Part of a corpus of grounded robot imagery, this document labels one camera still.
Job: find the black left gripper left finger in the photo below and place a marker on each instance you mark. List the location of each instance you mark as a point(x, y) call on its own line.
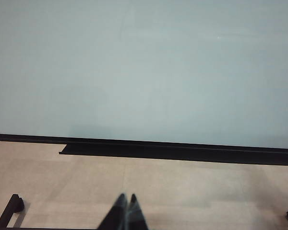
point(116, 215)

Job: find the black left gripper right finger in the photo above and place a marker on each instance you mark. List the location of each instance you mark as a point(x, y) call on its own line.
point(136, 215)

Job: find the large white whiteboard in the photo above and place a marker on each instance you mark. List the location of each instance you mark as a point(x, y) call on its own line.
point(144, 72)

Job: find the black stand base bar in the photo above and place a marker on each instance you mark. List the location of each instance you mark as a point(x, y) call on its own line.
point(6, 213)

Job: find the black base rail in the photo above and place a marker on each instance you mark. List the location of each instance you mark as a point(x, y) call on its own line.
point(182, 153)

